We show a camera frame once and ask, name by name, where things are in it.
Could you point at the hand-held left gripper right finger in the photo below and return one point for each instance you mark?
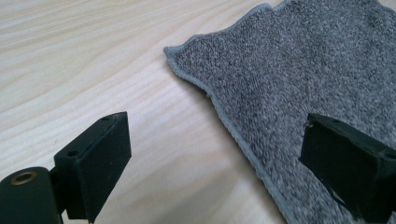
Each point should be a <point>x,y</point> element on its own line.
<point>345,161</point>

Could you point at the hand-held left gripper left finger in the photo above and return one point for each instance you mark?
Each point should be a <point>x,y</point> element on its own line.
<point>99,165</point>

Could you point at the grey terry towel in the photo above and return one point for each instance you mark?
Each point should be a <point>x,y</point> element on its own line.
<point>289,81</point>

